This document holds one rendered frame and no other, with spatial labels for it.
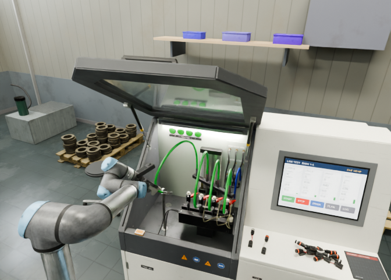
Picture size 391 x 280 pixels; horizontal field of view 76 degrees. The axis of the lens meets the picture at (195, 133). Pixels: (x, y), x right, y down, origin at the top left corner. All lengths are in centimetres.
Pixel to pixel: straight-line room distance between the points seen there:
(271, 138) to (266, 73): 242
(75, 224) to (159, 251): 82
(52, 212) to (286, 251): 113
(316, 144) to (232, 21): 267
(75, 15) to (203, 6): 239
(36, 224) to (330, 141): 130
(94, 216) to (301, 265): 104
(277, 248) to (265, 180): 36
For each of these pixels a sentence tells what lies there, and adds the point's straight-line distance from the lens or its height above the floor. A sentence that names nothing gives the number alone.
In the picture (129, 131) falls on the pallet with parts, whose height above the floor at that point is 26.
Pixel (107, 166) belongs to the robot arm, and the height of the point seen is 144.
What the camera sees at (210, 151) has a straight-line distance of 167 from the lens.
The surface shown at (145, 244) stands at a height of 90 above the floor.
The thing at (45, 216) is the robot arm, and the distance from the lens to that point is 91.
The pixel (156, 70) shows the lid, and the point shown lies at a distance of 76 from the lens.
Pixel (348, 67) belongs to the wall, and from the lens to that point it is 375.
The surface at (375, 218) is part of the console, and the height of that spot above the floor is 117.
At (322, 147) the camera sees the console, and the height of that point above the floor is 149.
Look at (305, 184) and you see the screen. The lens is 150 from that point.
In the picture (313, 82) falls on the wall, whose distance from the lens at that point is 376.
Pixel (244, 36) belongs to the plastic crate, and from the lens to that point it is 332.
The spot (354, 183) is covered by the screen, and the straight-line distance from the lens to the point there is 154.
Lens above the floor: 209
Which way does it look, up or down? 25 degrees down
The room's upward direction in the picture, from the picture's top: 1 degrees clockwise
